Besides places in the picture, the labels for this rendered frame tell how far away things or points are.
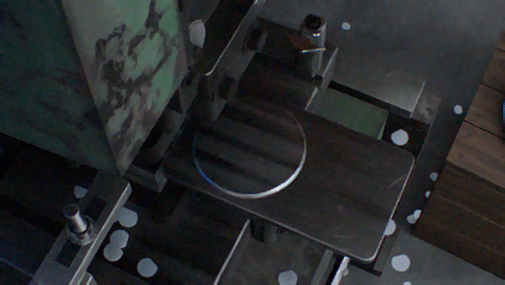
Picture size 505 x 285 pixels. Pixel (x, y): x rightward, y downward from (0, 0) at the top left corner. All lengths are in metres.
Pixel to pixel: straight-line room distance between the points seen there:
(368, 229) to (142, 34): 0.42
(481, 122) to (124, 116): 1.01
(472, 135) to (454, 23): 0.65
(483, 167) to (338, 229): 0.61
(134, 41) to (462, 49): 1.55
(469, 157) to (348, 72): 0.39
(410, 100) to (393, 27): 0.91
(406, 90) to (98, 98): 0.68
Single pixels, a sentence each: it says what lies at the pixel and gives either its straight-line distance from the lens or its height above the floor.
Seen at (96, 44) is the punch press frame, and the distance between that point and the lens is 0.40.
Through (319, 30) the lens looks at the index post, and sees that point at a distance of 0.90.
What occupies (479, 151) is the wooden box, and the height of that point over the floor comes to 0.35.
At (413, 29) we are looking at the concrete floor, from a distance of 1.95.
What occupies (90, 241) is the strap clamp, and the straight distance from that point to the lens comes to 0.83.
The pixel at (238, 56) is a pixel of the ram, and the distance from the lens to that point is 0.70.
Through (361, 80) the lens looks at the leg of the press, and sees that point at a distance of 1.05.
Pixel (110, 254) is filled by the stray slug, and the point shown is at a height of 0.71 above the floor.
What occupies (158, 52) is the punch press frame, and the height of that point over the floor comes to 1.12.
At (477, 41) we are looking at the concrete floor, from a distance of 1.97.
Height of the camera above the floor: 1.51
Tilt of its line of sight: 62 degrees down
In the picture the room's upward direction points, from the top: straight up
